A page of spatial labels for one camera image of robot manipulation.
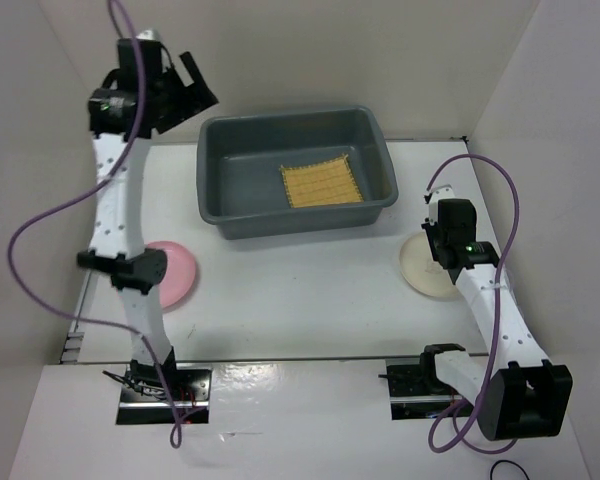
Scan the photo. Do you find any cream bear plate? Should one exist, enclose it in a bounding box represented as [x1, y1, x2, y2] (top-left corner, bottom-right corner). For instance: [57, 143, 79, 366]
[399, 232, 459, 300]

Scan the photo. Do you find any yellow bamboo mat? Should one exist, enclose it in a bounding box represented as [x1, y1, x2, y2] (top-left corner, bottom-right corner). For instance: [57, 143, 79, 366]
[280, 154, 364, 209]

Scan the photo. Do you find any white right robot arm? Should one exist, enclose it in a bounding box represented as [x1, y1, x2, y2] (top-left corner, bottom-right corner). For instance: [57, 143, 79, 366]
[418, 188, 573, 441]

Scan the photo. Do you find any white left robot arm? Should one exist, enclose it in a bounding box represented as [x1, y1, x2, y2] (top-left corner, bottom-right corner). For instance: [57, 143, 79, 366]
[77, 29, 218, 400]

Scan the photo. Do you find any grey plastic bin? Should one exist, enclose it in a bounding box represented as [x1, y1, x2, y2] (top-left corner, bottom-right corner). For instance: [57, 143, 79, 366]
[196, 106, 399, 240]

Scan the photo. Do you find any pink plastic plate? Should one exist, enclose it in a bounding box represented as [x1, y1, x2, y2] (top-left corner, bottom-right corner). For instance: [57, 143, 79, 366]
[148, 240, 198, 311]

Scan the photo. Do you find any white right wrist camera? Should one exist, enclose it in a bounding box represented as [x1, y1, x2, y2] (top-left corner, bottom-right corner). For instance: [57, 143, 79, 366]
[425, 184, 456, 225]

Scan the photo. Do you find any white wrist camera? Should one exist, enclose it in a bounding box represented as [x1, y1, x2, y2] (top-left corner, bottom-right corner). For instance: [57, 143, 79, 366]
[136, 28, 162, 42]
[425, 184, 456, 225]

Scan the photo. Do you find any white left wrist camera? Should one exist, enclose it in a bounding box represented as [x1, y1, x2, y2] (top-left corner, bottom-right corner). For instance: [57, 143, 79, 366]
[136, 28, 162, 42]

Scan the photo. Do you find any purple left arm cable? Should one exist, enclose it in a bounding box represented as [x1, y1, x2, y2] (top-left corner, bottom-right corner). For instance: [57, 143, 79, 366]
[7, 0, 201, 449]

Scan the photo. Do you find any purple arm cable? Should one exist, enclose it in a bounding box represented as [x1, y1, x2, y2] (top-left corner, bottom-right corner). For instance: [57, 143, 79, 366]
[7, 0, 201, 449]
[426, 153, 521, 454]

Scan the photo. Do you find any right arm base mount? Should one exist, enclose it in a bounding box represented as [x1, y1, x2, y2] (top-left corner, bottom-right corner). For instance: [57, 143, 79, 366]
[378, 357, 461, 421]

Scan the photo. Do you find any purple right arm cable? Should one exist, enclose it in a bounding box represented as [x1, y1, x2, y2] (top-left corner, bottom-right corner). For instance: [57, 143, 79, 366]
[426, 153, 521, 454]

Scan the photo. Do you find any black cable loop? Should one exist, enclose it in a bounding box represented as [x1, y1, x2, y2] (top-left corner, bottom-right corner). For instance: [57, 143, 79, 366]
[490, 459, 531, 480]

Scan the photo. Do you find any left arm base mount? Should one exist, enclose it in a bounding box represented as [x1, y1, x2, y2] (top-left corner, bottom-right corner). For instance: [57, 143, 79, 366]
[102, 364, 212, 426]

